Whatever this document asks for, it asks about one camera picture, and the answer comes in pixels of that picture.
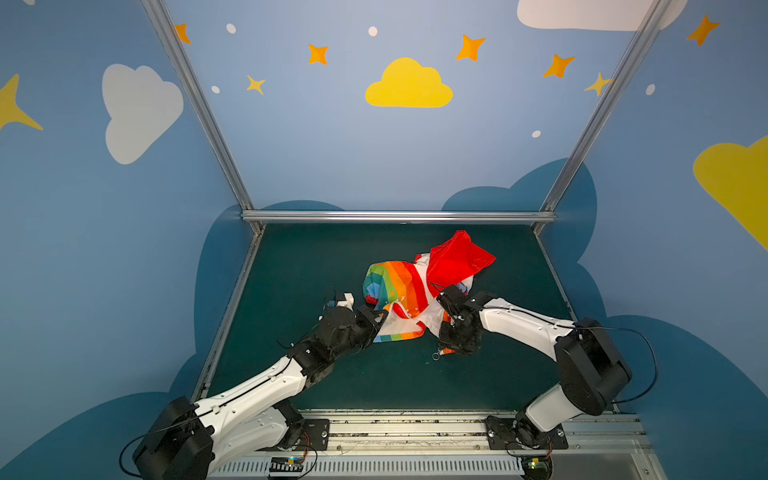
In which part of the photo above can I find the rainbow children's jacket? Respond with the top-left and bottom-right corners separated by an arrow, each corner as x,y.
362,230 -> 496,343

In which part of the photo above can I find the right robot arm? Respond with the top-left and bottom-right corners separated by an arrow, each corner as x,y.
437,286 -> 632,447

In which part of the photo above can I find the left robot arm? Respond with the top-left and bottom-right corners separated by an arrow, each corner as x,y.
131,305 -> 387,479

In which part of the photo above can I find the left small circuit board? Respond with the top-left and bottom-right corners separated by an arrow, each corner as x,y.
266,457 -> 308,479

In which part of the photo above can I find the small circuit board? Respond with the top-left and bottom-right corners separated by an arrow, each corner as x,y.
266,457 -> 308,479
521,457 -> 553,480

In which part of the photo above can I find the right small circuit board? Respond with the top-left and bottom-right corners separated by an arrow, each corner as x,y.
521,457 -> 553,480

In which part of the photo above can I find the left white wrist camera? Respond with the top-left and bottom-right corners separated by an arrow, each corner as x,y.
327,292 -> 355,310

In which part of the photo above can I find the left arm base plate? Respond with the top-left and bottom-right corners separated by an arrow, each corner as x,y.
267,418 -> 330,451

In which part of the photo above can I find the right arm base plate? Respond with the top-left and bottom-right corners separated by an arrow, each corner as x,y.
484,415 -> 569,450

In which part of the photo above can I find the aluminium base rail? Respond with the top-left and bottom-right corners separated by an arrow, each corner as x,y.
212,409 -> 666,479

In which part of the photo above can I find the horizontal aluminium frame bar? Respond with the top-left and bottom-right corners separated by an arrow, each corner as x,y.
241,210 -> 556,224

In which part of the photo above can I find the left aluminium frame post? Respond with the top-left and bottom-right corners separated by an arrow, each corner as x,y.
141,0 -> 253,213

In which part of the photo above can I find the aluminium frame post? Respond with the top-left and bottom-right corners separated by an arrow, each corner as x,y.
532,0 -> 673,237
141,0 -> 253,213

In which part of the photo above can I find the right aluminium frame post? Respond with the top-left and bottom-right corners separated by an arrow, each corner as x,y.
532,0 -> 673,237

